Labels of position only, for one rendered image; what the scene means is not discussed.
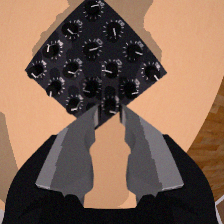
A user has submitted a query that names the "black knob box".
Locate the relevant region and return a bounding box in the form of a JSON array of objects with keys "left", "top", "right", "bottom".
[{"left": 24, "top": 0, "right": 167, "bottom": 130}]

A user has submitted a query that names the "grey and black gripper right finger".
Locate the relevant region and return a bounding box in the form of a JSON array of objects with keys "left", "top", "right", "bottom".
[{"left": 119, "top": 104, "right": 219, "bottom": 224}]

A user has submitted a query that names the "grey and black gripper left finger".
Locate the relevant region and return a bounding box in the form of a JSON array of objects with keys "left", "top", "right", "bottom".
[{"left": 2, "top": 104, "right": 101, "bottom": 224}]

